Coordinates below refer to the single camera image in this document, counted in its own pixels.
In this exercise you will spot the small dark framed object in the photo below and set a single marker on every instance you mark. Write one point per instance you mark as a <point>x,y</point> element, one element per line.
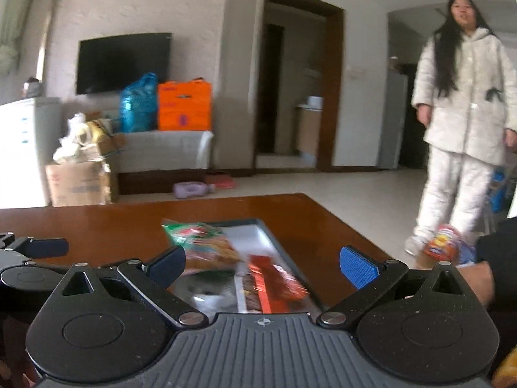
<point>32,88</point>

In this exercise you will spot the tape roll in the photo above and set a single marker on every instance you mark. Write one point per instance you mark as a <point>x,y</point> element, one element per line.
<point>93,132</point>

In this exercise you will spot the clear bag of dark seeds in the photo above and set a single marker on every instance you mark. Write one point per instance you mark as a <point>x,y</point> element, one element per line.
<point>206,291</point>

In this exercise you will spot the large cardboard box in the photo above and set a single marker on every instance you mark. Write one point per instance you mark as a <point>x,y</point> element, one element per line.
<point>76,186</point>

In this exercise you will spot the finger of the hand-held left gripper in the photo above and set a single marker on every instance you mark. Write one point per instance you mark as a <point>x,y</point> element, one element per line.
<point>48,247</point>

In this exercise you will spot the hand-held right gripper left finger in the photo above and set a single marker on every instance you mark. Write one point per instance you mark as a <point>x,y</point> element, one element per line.
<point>169,264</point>

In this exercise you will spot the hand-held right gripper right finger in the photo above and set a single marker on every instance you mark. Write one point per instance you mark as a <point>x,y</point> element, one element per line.
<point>357,264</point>

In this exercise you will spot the purple bottle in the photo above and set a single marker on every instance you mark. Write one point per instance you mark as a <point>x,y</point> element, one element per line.
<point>194,190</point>

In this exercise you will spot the red yellow snack can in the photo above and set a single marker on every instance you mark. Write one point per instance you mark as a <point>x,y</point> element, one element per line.
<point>443,244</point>

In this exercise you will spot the dark cloth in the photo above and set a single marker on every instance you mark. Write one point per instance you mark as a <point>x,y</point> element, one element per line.
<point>499,242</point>

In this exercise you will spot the pale curtain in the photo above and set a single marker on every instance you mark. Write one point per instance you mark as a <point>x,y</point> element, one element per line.
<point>16,16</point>

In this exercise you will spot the white small fridge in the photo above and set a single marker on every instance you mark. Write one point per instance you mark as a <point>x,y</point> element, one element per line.
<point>28,149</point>

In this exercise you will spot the black flat television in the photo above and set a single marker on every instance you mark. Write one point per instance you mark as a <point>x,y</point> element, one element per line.
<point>123,62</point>

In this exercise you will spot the dark wooden TV cabinet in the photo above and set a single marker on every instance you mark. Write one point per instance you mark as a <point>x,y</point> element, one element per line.
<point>161,182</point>

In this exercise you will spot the white plastic bag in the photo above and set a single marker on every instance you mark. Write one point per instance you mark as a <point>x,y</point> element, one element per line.
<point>72,145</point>

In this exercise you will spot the small cardboard box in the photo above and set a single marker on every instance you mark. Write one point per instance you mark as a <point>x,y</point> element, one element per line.
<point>111,143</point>

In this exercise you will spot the white pot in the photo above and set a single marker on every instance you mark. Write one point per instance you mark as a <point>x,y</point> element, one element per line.
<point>314,103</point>

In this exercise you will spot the orange paper bag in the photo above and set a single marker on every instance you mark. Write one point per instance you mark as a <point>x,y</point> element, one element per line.
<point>183,107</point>

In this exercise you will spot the kitchen counter cabinet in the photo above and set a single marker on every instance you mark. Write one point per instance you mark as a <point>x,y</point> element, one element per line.
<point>309,133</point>

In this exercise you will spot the pink slippers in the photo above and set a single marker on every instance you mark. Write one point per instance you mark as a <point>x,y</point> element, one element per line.
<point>221,182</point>

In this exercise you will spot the blue plastic bag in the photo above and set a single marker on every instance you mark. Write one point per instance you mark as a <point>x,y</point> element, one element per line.
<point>139,107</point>

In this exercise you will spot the blue shallow box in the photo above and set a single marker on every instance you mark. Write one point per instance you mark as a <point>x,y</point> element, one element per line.
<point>250,234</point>

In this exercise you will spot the red snack bar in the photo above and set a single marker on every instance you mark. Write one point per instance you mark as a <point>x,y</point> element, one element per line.
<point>274,279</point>

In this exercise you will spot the green cracker bag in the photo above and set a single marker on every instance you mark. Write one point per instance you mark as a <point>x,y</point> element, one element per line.
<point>202,242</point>

